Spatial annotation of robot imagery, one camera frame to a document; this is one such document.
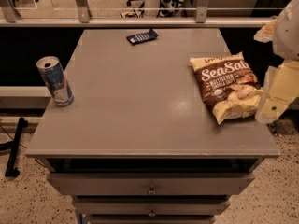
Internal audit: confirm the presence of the blue rxbar blueberry bar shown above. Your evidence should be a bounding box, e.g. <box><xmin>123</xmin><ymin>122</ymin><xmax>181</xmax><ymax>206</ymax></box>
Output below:
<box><xmin>126</xmin><ymin>29</ymin><xmax>159</xmax><ymax>46</ymax></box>

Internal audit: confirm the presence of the middle grey drawer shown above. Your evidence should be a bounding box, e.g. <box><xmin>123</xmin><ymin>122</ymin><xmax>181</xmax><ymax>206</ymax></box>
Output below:
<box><xmin>73</xmin><ymin>198</ymin><xmax>230</xmax><ymax>216</ymax></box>

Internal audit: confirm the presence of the blue silver energy drink can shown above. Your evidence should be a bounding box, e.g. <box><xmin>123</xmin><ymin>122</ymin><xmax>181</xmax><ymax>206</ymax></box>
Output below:
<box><xmin>36</xmin><ymin>56</ymin><xmax>74</xmax><ymax>106</ymax></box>

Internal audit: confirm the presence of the grey drawer cabinet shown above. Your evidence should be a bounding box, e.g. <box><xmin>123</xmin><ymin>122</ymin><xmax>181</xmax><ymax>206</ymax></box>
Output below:
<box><xmin>26</xmin><ymin>29</ymin><xmax>278</xmax><ymax>224</ymax></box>

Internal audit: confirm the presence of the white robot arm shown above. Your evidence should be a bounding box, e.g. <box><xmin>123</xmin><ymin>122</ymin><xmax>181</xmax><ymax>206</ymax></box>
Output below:
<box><xmin>255</xmin><ymin>0</ymin><xmax>299</xmax><ymax>124</ymax></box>

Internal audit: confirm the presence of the top grey drawer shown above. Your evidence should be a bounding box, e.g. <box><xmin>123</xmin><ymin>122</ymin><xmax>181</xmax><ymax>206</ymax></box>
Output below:
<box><xmin>47</xmin><ymin>173</ymin><xmax>254</xmax><ymax>196</ymax></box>

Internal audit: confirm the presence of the brown sea salt chip bag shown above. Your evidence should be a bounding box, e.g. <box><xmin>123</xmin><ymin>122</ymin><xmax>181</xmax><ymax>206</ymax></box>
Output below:
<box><xmin>190</xmin><ymin>52</ymin><xmax>263</xmax><ymax>124</ymax></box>

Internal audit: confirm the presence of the grey drawer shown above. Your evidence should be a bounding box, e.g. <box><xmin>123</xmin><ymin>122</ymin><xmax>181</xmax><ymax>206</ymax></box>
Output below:
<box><xmin>73</xmin><ymin>198</ymin><xmax>230</xmax><ymax>216</ymax></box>
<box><xmin>47</xmin><ymin>173</ymin><xmax>254</xmax><ymax>196</ymax></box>

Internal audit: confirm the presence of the black stand leg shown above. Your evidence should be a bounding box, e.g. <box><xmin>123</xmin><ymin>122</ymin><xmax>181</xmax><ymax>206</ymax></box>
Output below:
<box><xmin>5</xmin><ymin>118</ymin><xmax>29</xmax><ymax>177</ymax></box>

